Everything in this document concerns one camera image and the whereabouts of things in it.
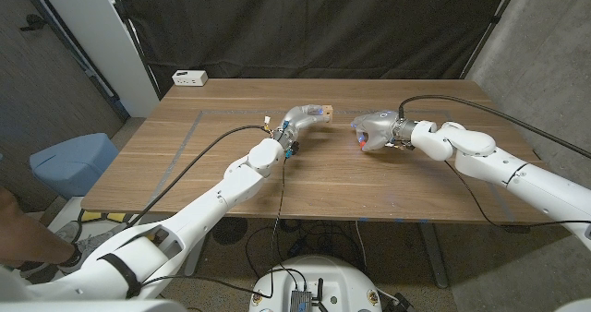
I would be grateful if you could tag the white cabinet panel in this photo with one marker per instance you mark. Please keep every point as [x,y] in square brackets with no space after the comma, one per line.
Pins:
[101,39]

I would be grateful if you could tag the small wooden block with holes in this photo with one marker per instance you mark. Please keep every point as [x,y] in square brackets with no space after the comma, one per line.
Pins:
[328,112]

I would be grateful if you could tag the white table leg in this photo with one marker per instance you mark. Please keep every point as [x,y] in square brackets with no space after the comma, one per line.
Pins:
[196,261]

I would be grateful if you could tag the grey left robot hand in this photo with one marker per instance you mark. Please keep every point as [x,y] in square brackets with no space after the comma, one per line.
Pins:
[297,118]

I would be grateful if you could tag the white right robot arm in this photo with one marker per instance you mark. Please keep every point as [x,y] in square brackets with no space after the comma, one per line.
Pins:
[531,183]

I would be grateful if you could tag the black round floor fan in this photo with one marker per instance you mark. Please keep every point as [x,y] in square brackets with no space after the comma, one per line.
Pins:
[231,231]

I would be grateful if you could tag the black backdrop stand pole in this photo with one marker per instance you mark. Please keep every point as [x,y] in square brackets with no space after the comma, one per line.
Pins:
[491,23]
[136,44]

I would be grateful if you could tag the person's bare leg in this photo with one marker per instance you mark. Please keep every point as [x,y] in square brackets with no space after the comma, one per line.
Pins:
[27,238]

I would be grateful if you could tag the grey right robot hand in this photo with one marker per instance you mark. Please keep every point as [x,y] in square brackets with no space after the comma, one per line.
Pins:
[383,127]

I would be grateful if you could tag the grey table leg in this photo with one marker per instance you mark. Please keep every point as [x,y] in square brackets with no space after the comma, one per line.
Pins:
[434,256]

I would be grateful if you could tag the grey electronics module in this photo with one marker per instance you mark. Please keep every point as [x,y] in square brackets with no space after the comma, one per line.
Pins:
[301,301]

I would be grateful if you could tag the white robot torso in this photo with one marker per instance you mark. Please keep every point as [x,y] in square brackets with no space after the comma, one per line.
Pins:
[337,279]

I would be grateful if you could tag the blue padded stool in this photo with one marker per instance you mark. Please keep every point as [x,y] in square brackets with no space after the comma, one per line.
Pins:
[74,162]

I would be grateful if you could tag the white power strip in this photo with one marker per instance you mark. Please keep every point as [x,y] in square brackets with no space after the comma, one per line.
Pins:
[189,78]

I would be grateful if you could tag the red screw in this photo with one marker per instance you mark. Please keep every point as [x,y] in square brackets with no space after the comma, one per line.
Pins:
[362,143]

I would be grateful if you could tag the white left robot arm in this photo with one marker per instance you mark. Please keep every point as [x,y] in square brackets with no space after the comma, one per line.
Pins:
[221,196]

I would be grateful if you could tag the black curtain backdrop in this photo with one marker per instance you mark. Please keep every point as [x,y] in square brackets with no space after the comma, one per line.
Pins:
[314,26]

